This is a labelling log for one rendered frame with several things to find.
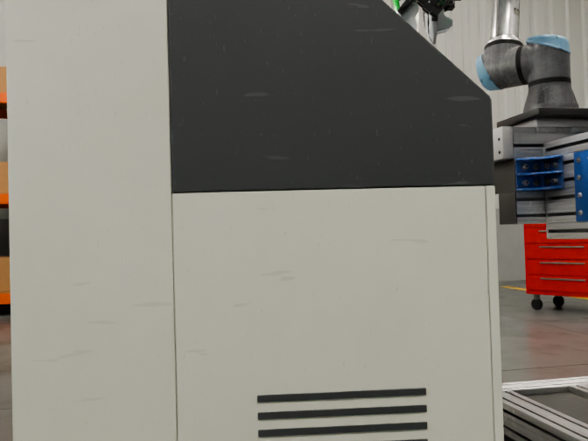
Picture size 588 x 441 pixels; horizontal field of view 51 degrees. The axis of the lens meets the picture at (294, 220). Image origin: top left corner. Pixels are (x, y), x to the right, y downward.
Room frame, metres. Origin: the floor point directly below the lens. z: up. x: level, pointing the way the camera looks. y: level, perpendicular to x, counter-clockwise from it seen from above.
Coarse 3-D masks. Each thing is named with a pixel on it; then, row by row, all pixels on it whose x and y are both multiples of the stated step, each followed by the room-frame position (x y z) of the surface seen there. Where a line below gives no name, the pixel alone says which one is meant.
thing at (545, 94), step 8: (536, 80) 1.76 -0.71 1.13; (544, 80) 1.75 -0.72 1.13; (552, 80) 1.74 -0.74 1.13; (560, 80) 1.74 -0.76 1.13; (568, 80) 1.75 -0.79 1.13; (528, 88) 1.80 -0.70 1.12; (536, 88) 1.76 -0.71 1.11; (544, 88) 1.75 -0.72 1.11; (552, 88) 1.74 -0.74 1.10; (560, 88) 1.73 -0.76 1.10; (568, 88) 1.74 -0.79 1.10; (528, 96) 1.79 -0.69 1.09; (536, 96) 1.76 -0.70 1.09; (544, 96) 1.75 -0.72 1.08; (552, 96) 1.73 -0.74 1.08; (560, 96) 1.73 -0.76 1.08; (568, 96) 1.73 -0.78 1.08; (528, 104) 1.78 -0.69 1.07; (536, 104) 1.75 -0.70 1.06; (544, 104) 1.73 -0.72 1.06; (552, 104) 1.72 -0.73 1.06; (560, 104) 1.72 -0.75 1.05; (568, 104) 1.72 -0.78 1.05; (576, 104) 1.74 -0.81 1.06
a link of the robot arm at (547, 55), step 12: (540, 36) 1.75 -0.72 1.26; (552, 36) 1.74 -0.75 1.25; (528, 48) 1.79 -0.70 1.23; (540, 48) 1.75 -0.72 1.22; (552, 48) 1.74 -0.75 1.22; (564, 48) 1.74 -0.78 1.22; (516, 60) 1.80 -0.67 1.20; (528, 60) 1.78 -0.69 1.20; (540, 60) 1.75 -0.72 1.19; (552, 60) 1.74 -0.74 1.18; (564, 60) 1.74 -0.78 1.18; (528, 72) 1.79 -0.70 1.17; (540, 72) 1.76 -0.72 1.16; (552, 72) 1.74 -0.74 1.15; (564, 72) 1.74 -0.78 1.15
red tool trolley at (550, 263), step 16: (528, 224) 5.38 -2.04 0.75; (544, 224) 5.26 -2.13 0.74; (528, 240) 5.39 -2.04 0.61; (544, 240) 5.27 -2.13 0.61; (560, 240) 5.15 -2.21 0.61; (576, 240) 5.04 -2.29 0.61; (528, 256) 5.39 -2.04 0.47; (544, 256) 5.27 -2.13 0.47; (560, 256) 5.16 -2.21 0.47; (576, 256) 5.05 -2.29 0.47; (528, 272) 5.40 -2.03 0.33; (544, 272) 5.28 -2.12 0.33; (560, 272) 5.16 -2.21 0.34; (576, 272) 5.05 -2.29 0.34; (528, 288) 5.40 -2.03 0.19; (544, 288) 5.28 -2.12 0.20; (560, 288) 5.16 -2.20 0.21; (576, 288) 5.05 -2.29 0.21; (560, 304) 5.58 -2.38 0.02
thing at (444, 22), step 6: (438, 18) 1.57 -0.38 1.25; (444, 18) 1.57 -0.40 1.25; (450, 18) 1.57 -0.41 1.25; (432, 24) 1.56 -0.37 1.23; (438, 24) 1.57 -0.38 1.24; (444, 24) 1.57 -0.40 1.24; (450, 24) 1.57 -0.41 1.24; (432, 30) 1.56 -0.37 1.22; (438, 30) 1.57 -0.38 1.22; (432, 36) 1.57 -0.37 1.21; (432, 42) 1.58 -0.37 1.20
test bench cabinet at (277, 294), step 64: (192, 192) 1.09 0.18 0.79; (256, 192) 1.09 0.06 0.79; (320, 192) 1.10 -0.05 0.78; (384, 192) 1.10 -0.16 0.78; (448, 192) 1.11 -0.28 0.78; (192, 256) 1.08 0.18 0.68; (256, 256) 1.09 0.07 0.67; (320, 256) 1.10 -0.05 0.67; (384, 256) 1.10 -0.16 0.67; (448, 256) 1.11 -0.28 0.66; (192, 320) 1.08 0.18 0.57; (256, 320) 1.09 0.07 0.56; (320, 320) 1.10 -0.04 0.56; (384, 320) 1.10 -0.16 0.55; (448, 320) 1.11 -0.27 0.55; (192, 384) 1.08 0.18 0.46; (256, 384) 1.09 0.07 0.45; (320, 384) 1.10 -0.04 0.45; (384, 384) 1.10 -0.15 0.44; (448, 384) 1.11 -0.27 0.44
